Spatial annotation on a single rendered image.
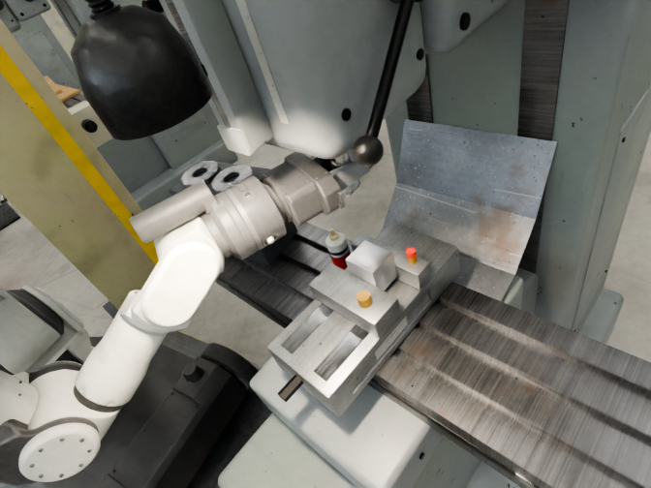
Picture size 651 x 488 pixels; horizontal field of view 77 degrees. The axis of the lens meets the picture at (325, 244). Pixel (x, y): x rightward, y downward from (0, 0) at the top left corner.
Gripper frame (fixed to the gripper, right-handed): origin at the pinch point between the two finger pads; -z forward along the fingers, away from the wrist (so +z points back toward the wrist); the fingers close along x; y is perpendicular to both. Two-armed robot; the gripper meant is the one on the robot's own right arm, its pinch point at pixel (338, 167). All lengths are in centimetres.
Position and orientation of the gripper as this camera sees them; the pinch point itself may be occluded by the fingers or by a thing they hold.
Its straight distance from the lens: 57.1
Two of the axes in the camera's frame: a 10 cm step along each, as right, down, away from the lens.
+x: -4.9, -4.9, 7.2
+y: 2.5, 7.1, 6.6
